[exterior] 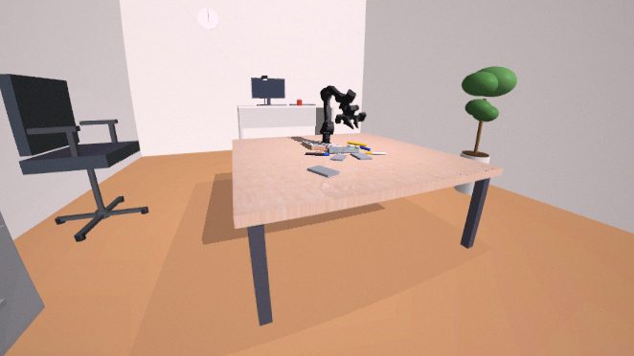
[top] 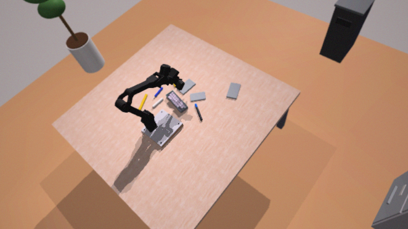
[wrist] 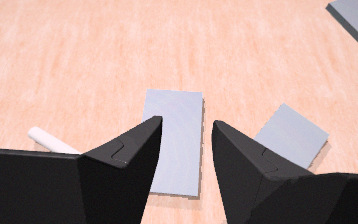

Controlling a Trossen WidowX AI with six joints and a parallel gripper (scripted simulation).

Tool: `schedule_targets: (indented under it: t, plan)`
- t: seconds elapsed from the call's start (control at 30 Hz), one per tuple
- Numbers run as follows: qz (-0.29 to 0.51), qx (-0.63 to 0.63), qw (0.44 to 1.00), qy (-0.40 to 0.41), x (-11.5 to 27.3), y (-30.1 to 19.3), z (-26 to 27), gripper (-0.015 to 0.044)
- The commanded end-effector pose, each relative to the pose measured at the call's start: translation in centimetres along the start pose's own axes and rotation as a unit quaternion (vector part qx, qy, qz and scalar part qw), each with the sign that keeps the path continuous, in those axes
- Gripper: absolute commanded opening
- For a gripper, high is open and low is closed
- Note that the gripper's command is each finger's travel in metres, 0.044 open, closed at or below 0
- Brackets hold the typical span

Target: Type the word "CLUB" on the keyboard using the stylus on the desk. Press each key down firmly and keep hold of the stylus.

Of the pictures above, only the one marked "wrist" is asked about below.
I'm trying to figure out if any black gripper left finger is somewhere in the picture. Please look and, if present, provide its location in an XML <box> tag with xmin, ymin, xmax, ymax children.
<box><xmin>0</xmin><ymin>116</ymin><xmax>163</xmax><ymax>224</ymax></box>

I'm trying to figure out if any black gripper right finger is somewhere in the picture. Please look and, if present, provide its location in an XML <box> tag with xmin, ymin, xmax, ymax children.
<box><xmin>211</xmin><ymin>120</ymin><xmax>358</xmax><ymax>224</ymax></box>

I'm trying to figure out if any white cylinder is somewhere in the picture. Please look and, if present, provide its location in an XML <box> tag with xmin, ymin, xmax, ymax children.
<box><xmin>28</xmin><ymin>126</ymin><xmax>82</xmax><ymax>154</ymax></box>

